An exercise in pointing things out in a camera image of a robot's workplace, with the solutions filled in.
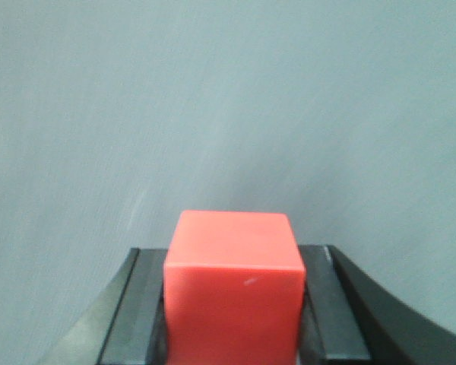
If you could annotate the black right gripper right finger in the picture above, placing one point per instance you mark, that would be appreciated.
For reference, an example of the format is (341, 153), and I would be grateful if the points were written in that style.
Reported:
(348, 318)

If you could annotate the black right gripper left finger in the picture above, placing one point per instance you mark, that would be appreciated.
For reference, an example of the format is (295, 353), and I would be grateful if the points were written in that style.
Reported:
(125, 324)

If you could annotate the red magnetic cube block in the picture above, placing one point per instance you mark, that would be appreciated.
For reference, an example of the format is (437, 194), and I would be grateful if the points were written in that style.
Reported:
(233, 285)

